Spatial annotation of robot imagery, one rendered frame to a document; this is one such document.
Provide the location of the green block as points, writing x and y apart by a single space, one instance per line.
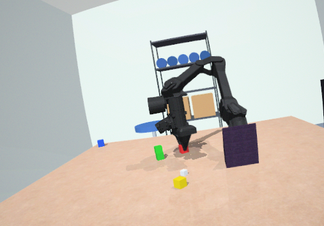
158 149
160 156

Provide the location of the red block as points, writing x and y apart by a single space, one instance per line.
181 149

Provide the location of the yellow block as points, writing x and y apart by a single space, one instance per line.
180 182

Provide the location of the small blue block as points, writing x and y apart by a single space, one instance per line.
100 143

